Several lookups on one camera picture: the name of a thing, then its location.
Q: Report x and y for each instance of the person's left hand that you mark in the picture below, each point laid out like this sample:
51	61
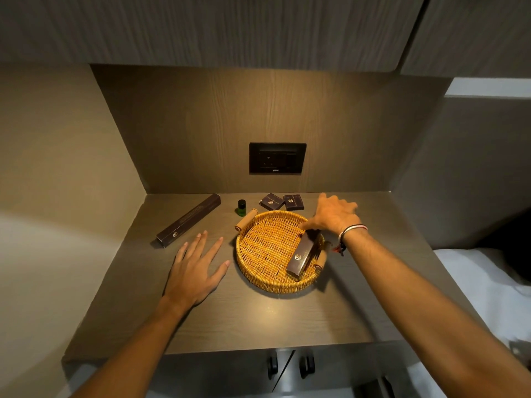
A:
188	277

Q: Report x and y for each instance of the person's right hand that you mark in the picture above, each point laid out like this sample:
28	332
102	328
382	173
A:
336	217

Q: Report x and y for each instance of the person's left little finger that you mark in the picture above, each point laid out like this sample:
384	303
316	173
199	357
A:
180	252

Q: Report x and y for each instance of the person's left middle finger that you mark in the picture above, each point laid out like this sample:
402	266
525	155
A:
200	246

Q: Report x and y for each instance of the person's left thumb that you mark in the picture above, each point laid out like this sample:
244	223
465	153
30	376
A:
220	271

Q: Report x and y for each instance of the person's right thumb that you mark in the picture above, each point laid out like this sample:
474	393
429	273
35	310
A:
309	225

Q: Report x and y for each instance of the short dark brown box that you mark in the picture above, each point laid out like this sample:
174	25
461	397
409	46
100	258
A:
303	254

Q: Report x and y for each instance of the person's left forearm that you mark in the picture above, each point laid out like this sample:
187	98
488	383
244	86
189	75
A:
132	352

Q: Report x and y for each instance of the person's right forearm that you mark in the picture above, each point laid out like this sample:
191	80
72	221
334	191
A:
423	323

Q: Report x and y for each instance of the small square brown box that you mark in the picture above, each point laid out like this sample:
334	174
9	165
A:
271	201
293	202

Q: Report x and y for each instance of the long dark brown box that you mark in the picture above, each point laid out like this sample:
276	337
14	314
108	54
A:
188	219

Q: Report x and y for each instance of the round wicker basket tray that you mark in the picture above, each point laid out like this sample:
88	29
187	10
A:
267	254

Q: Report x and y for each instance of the small green bottle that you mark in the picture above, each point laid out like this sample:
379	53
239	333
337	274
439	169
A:
242	209

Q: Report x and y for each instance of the white bedding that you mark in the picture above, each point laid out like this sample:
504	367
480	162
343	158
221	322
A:
485	294

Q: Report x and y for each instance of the wide wooden overhead cabinet door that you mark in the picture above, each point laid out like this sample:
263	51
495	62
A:
207	28

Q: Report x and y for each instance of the narrow wooden overhead cabinet door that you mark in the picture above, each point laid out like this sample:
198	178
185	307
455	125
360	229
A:
473	33

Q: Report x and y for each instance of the black wall socket plate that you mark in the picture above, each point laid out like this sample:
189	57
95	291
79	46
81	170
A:
277	158

